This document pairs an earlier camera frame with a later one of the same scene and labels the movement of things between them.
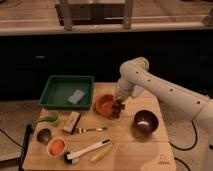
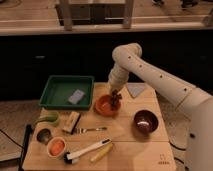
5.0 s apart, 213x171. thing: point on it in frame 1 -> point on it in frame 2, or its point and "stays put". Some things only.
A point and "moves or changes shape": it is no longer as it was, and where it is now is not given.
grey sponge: x=76 y=96 stays put
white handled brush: x=74 y=156 stays put
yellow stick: x=101 y=154 stays put
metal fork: x=84 y=130 stays put
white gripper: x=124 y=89 -> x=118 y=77
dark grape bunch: x=117 y=107 moves or changes shape
